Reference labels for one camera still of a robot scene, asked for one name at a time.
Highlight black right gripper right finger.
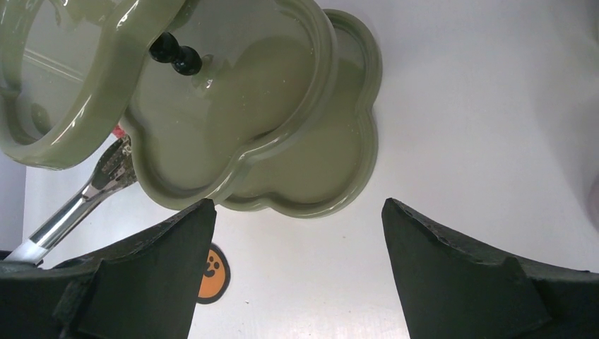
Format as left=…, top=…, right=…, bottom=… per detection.
left=381, top=198, right=598, bottom=338

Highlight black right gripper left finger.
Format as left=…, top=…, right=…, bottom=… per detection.
left=1, top=199, right=216, bottom=338

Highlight silver serving tongs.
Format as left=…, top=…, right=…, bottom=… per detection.
left=5, top=136, right=137, bottom=265

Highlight green three-tier dessert stand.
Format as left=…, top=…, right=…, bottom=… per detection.
left=1, top=1, right=382, bottom=218

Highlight orange smiley coaster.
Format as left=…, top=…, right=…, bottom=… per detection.
left=196, top=243, right=231, bottom=304

